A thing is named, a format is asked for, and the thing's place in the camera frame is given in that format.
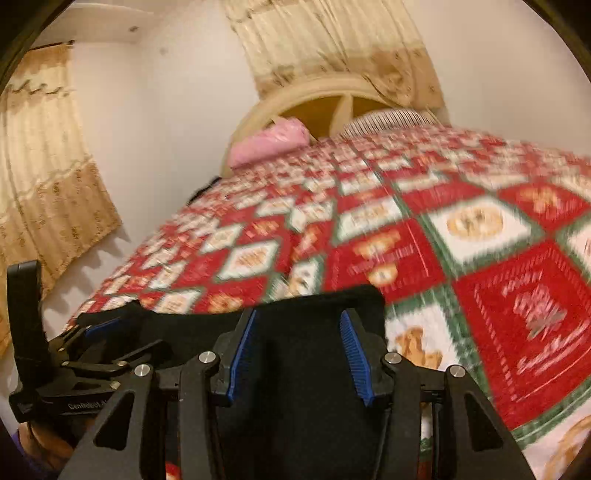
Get black pants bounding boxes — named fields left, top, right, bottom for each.
left=75, top=284, right=394, bottom=480

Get person's hand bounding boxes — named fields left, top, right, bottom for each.
left=12, top=416, right=95, bottom=479

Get red patchwork bear bedspread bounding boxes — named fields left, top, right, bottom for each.
left=81, top=126, right=590, bottom=479

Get pink folded blanket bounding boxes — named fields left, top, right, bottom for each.
left=228, top=118, right=311, bottom=169

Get striped pillow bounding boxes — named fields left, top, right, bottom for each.
left=339, top=108, right=440, bottom=138

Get cream wooden headboard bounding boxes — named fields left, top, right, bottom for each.
left=221, top=73, right=399, bottom=178

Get beige curtain behind headboard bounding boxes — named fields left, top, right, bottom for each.
left=223, top=0, right=445, bottom=109

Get beige curtain left wall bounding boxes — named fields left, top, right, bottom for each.
left=0, top=43, right=123, bottom=356

